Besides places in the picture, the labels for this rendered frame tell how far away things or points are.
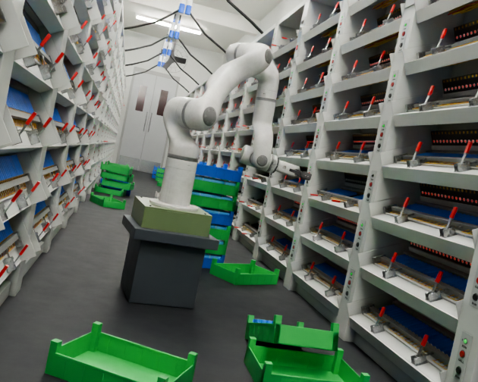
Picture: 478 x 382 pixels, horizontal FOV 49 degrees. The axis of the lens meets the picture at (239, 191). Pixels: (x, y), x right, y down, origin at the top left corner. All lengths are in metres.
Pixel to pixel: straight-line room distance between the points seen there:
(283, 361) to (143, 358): 0.44
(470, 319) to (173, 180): 1.12
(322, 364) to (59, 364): 0.79
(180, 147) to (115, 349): 0.83
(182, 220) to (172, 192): 0.12
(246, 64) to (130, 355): 1.22
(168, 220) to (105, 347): 0.61
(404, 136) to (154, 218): 0.97
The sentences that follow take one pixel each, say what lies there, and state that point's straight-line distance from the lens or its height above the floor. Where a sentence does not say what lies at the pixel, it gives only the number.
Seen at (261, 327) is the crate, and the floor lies 0.09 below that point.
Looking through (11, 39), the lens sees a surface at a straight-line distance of 1.14.
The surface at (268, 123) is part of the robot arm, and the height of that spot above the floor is 0.77.
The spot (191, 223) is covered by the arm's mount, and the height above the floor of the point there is 0.32.
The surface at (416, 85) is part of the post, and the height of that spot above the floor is 0.99.
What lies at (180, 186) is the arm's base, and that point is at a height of 0.45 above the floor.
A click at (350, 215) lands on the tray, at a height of 0.46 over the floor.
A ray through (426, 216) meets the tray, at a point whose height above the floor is 0.53.
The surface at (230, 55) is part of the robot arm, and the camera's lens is 2.27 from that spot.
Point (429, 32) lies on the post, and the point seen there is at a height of 1.19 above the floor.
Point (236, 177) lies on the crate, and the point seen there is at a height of 0.50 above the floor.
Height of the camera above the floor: 0.57
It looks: 3 degrees down
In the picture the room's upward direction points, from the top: 12 degrees clockwise
